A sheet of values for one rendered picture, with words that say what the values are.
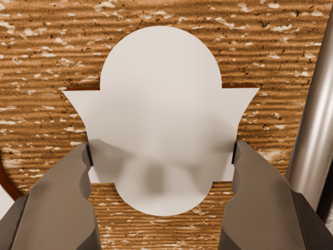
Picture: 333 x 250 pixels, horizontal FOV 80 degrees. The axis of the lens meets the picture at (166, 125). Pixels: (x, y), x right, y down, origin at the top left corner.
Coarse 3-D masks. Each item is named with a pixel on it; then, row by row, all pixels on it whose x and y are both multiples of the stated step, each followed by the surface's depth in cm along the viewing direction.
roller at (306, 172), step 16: (320, 48) 14; (320, 64) 14; (320, 80) 15; (320, 96) 15; (304, 112) 16; (320, 112) 15; (304, 128) 16; (320, 128) 16; (304, 144) 17; (320, 144) 16; (304, 160) 17; (320, 160) 17; (288, 176) 19; (304, 176) 18; (320, 176) 18; (304, 192) 18; (320, 192) 19
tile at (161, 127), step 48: (144, 48) 11; (192, 48) 11; (96, 96) 12; (144, 96) 12; (192, 96) 12; (240, 96) 12; (96, 144) 13; (144, 144) 13; (192, 144) 13; (144, 192) 15; (192, 192) 15
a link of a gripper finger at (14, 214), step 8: (16, 200) 8; (24, 200) 8; (16, 208) 8; (24, 208) 8; (8, 216) 8; (16, 216) 8; (0, 224) 7; (8, 224) 7; (16, 224) 7; (0, 232) 7; (8, 232) 7; (16, 232) 7; (0, 240) 7; (8, 240) 7; (0, 248) 7; (8, 248) 7
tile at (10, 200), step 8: (0, 160) 15; (0, 168) 15; (0, 176) 15; (0, 184) 15; (8, 184) 15; (0, 192) 15; (8, 192) 15; (16, 192) 16; (0, 200) 15; (8, 200) 15; (0, 208) 16; (8, 208) 16; (0, 216) 16
